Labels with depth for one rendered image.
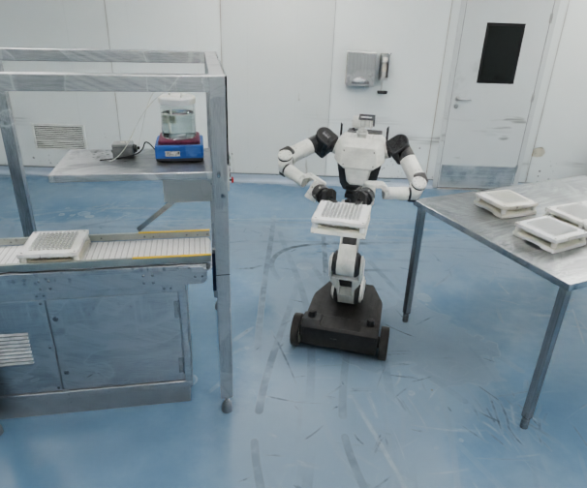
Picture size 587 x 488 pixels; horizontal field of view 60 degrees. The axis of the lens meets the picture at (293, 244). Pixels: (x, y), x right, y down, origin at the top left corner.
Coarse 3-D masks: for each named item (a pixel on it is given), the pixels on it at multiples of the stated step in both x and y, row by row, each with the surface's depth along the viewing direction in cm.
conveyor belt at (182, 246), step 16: (144, 240) 245; (160, 240) 245; (176, 240) 246; (192, 240) 246; (208, 240) 248; (0, 256) 226; (96, 256) 228; (112, 256) 229; (128, 256) 230; (144, 256) 230; (0, 272) 213
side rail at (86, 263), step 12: (0, 264) 211; (12, 264) 211; (24, 264) 212; (36, 264) 213; (48, 264) 214; (60, 264) 215; (72, 264) 216; (84, 264) 217; (96, 264) 217; (108, 264) 218; (120, 264) 219; (132, 264) 220; (144, 264) 221
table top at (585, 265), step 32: (480, 192) 321; (544, 192) 325; (576, 192) 327; (448, 224) 280; (480, 224) 273; (512, 224) 275; (512, 256) 242; (544, 256) 240; (576, 256) 241; (576, 288) 218
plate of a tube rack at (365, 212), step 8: (328, 200) 244; (320, 208) 235; (368, 208) 237; (320, 216) 226; (344, 216) 227; (352, 216) 228; (360, 216) 228; (368, 216) 229; (328, 224) 223; (336, 224) 222; (344, 224) 222; (352, 224) 221; (360, 224) 220
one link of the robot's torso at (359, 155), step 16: (352, 128) 298; (336, 144) 282; (352, 144) 274; (368, 144) 273; (384, 144) 273; (336, 160) 281; (352, 160) 277; (368, 160) 274; (384, 160) 276; (352, 176) 281; (368, 176) 280
